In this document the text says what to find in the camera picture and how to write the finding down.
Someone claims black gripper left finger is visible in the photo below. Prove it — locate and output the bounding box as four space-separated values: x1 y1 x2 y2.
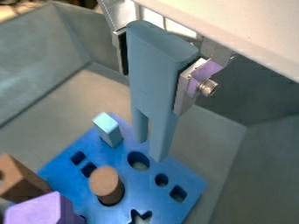
97 0 136 75

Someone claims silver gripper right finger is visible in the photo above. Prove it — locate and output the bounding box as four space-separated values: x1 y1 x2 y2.
172 38 236 116

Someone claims blue foam shape board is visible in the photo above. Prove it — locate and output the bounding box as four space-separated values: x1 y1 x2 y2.
39 115 207 224

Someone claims brown cylinder block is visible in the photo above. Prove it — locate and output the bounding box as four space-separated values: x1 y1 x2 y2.
88 165 125 207

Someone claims light blue rectangular block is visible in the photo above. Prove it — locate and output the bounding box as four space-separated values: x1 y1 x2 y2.
92 112 123 148

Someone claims light blue two-pronged block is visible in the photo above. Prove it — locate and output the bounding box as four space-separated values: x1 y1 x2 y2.
125 20 199 162

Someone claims purple two-pronged block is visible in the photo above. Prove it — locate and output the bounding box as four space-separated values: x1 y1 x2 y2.
4 192 85 224

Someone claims tall brown block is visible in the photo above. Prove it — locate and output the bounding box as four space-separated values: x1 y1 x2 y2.
0 154 52 203

